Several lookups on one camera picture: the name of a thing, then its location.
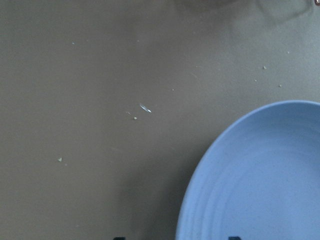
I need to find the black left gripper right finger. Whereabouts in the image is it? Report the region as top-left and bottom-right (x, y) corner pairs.
(228, 236), (241, 240)

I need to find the blue plate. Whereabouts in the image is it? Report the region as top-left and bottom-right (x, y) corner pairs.
(175, 100), (320, 240)

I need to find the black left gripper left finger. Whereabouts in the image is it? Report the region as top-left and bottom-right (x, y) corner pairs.
(113, 236), (125, 240)

